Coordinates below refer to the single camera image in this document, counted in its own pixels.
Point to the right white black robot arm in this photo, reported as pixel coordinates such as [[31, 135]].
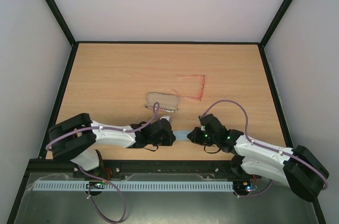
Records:
[[308, 188]]

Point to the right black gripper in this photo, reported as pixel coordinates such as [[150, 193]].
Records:
[[196, 136]]

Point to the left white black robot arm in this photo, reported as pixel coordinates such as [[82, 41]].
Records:
[[75, 139]]

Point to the striped sunglasses case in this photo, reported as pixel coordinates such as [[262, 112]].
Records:
[[167, 102]]

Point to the red transparent sunglasses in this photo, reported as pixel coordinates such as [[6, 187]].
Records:
[[191, 87]]

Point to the blue cleaning cloth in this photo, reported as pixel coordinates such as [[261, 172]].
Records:
[[181, 134]]

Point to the light blue slotted cable duct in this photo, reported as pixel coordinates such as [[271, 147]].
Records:
[[134, 186]]

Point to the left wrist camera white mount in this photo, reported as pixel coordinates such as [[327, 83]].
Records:
[[167, 117]]

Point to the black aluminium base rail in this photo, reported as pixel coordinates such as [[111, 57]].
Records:
[[169, 167]]

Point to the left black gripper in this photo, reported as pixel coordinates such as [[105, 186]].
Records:
[[169, 140]]

